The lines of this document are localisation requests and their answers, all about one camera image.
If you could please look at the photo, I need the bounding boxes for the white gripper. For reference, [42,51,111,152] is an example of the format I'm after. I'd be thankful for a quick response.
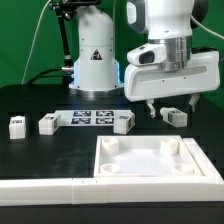
[124,51,220,118]

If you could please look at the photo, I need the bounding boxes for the white square tabletop part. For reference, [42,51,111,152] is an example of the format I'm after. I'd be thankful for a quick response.
[94,135,203,177]

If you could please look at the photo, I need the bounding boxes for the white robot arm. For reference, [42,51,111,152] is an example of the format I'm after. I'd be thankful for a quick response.
[69,0,220,104]

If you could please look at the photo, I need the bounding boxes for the white L-shaped fence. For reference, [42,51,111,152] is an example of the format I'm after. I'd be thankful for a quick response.
[0,137,224,206]

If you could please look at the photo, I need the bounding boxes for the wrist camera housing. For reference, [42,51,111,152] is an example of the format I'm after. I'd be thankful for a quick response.
[127,43,167,66]

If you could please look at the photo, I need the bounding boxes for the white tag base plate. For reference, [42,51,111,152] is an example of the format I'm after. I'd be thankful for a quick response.
[55,110,131,126]

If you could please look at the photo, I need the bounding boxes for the black cables at base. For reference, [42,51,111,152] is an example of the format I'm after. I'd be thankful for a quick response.
[26,65,75,86]

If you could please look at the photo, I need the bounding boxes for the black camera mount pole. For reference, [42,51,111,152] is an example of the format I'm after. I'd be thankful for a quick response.
[48,0,102,66]

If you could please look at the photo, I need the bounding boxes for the white cable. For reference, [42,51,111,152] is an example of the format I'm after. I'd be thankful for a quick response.
[21,0,54,85]

